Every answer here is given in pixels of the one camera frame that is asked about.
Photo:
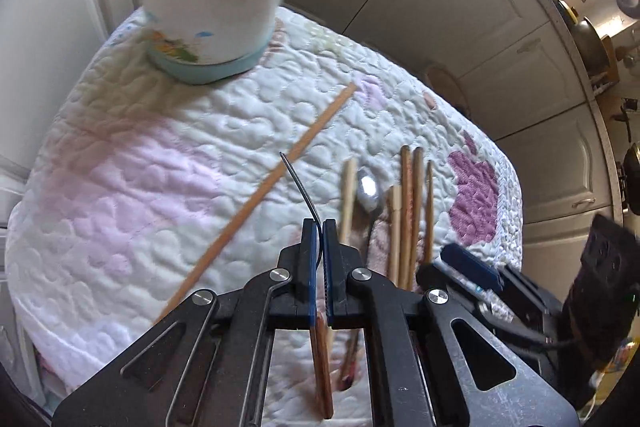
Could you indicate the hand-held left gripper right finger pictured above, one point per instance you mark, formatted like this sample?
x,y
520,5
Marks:
x,y
331,267

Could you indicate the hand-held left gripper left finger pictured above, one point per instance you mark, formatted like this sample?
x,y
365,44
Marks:
x,y
312,267

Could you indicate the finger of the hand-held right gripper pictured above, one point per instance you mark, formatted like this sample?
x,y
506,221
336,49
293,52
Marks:
x,y
450,282
472,263

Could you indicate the wooden chopstick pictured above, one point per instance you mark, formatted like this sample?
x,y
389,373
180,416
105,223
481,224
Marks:
x,y
348,202
416,207
405,207
240,219
428,212
394,237

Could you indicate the dark pot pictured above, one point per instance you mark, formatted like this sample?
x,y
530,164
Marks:
x,y
631,167

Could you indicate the white pink quilted blanket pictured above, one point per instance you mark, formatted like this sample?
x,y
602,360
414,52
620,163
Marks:
x,y
150,187

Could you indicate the metal wok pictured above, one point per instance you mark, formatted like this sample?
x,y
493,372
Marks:
x,y
590,44

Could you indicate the white kitchen base cabinet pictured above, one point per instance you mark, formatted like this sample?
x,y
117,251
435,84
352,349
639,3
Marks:
x,y
475,7

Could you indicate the white tall cabinet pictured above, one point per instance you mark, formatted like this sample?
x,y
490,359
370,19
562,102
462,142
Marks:
x,y
50,32

